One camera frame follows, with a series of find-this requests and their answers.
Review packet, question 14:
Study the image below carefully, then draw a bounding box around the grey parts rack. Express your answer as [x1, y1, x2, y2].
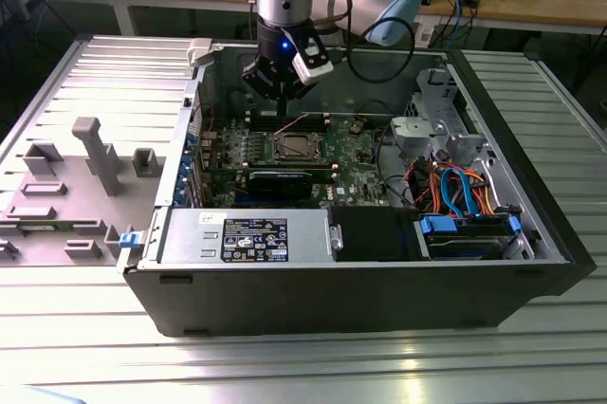
[0, 117, 167, 267]

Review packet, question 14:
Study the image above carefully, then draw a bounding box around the black graphics card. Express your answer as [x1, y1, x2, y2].
[246, 167, 315, 201]

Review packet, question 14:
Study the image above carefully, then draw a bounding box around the hard disk in blue carrier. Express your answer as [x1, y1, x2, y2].
[414, 213, 523, 262]

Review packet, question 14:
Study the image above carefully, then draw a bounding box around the metal cage bracket plate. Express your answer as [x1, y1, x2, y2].
[389, 115, 450, 149]

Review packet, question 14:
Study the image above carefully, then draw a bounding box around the CPU socket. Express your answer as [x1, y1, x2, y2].
[265, 131, 329, 162]

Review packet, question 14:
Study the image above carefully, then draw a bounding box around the green motherboard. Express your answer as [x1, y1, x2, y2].
[198, 114, 404, 209]

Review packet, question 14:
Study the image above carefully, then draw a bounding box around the metal socket cover frame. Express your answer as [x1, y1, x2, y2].
[269, 132, 327, 160]

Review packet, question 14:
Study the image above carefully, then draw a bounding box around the metal wire locking lever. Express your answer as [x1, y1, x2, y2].
[277, 114, 309, 134]

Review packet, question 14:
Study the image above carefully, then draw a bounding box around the red orange wire bundle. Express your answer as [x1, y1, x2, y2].
[406, 160, 443, 211]

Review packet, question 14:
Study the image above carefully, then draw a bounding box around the silver power supply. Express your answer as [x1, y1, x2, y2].
[158, 208, 333, 266]

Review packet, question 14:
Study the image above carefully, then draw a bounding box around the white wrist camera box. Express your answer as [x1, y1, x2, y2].
[291, 36, 333, 86]

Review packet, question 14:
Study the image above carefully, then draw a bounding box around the grey case latch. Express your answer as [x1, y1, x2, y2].
[186, 37, 214, 68]

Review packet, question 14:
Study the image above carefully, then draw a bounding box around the black RAM slot bank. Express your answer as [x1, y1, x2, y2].
[247, 109, 331, 133]
[208, 160, 336, 173]

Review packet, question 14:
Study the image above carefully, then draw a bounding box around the black PC case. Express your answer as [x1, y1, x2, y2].
[121, 38, 598, 339]

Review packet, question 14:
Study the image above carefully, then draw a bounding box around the metal drive cage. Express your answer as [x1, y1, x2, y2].
[402, 66, 489, 158]

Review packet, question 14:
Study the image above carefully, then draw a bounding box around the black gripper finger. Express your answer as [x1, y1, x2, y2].
[283, 79, 314, 116]
[242, 60, 287, 116]

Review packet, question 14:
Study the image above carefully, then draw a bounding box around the silver CPU plate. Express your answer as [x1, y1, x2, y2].
[283, 136, 317, 157]

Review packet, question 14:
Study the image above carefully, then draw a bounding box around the blue data wire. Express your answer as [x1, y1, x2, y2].
[439, 167, 478, 220]

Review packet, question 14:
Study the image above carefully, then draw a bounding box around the orange data wire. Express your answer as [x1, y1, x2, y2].
[467, 169, 497, 218]

